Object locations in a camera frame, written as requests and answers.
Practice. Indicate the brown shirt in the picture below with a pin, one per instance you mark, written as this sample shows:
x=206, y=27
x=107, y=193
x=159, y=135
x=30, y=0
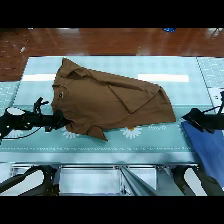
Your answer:
x=110, y=100

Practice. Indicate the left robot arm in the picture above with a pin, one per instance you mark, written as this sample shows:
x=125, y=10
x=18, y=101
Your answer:
x=20, y=120

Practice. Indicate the blue garment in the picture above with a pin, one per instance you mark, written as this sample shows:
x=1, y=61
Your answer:
x=210, y=150

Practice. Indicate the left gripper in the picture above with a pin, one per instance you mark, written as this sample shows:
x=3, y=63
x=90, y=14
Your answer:
x=56, y=121

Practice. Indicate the silver frame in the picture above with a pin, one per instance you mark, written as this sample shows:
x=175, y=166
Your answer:
x=90, y=180

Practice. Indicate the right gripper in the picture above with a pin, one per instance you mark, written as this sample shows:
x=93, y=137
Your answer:
x=200, y=119

